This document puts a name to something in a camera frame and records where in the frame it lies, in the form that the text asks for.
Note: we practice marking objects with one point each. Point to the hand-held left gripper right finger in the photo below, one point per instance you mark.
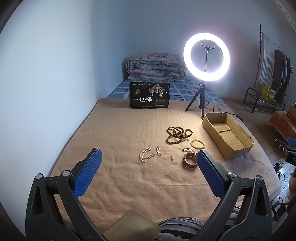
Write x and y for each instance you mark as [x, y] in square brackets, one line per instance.
[210, 172]

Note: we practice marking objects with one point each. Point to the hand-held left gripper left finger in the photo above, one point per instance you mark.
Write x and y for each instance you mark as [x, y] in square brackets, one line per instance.
[89, 171]

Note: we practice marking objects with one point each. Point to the cardboard box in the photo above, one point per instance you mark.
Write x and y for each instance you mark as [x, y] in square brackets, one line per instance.
[233, 141]

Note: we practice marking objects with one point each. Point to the orange wooden cabinet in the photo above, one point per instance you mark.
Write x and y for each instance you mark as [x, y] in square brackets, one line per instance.
[284, 122]

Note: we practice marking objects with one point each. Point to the beige cushion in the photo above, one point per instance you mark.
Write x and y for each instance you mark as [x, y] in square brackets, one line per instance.
[129, 224]

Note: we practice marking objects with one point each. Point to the yellow box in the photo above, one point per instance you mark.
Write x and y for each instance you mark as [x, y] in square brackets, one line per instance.
[269, 93]

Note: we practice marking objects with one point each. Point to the black tripod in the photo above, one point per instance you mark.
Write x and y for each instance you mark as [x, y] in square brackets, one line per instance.
[201, 92]

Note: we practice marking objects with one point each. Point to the blue patterned bed sheet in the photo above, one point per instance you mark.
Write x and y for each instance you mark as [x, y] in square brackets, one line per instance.
[185, 90]

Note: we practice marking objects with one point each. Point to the dark hanging clothes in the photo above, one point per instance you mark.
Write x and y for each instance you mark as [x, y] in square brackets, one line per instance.
[279, 69]

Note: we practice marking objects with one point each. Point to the black printed packet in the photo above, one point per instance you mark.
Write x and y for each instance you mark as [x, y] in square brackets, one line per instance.
[148, 97]

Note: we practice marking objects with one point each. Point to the striped hanging towel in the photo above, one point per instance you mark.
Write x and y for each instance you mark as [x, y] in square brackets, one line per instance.
[267, 60]

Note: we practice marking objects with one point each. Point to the phone holder clamp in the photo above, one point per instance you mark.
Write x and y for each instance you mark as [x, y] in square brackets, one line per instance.
[205, 60]

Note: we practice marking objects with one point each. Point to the folded floral quilt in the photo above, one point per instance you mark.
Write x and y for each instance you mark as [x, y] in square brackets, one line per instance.
[155, 64]

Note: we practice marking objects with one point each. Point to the black metal clothes rack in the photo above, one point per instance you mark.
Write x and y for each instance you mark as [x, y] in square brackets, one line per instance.
[260, 32]

